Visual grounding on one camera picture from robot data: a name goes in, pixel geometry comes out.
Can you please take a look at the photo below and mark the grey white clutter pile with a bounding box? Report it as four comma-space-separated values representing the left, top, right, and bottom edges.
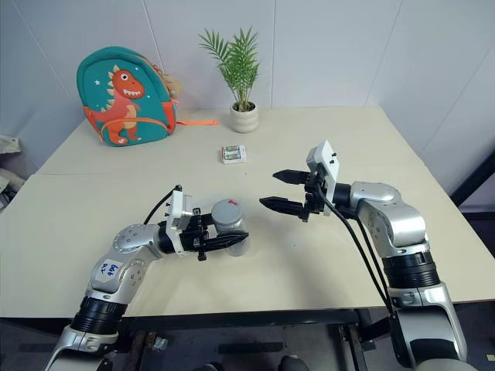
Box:
0, 132, 29, 213

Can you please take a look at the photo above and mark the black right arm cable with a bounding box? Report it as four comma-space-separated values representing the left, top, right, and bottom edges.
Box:
315, 184, 400, 324

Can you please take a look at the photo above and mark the black table frame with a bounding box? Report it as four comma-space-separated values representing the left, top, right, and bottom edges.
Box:
0, 307, 392, 371

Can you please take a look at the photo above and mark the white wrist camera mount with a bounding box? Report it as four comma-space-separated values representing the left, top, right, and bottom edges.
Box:
306, 139, 342, 217
163, 186, 194, 257

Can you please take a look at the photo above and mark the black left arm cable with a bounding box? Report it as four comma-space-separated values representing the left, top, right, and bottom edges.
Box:
143, 185, 183, 226

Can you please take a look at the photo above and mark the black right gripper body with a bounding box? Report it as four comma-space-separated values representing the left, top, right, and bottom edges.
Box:
299, 169, 330, 223

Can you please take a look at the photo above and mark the black furniture frame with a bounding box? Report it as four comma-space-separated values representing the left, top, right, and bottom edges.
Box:
449, 148, 495, 213

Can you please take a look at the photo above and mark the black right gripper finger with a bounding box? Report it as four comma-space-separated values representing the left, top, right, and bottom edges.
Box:
258, 196, 307, 218
272, 168, 310, 186

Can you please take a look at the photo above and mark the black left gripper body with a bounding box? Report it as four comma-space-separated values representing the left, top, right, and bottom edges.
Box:
179, 207, 213, 263

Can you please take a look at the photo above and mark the teal dinosaur backpack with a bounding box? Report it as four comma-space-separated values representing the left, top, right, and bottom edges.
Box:
75, 46, 220, 148

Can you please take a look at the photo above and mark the white sticker with blue writing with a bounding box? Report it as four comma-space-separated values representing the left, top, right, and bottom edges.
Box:
94, 256, 125, 288

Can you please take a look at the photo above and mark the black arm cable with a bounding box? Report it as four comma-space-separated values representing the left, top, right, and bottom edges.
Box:
315, 184, 400, 324
143, 185, 183, 226

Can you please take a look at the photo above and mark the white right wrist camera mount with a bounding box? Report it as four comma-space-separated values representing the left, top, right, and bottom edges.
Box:
306, 139, 342, 217

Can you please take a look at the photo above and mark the green plant in white pot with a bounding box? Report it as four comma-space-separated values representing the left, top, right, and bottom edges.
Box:
197, 26, 261, 134

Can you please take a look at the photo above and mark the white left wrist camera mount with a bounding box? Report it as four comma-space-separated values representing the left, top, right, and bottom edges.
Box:
163, 186, 194, 257

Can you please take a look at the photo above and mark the small white box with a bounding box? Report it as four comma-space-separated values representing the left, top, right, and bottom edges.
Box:
220, 144, 249, 165

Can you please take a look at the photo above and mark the clear jar with grey lid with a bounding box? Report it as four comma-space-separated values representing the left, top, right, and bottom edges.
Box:
210, 198, 253, 258

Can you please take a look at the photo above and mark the beige plush toy pendant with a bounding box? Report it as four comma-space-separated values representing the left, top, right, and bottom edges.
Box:
159, 70, 183, 98

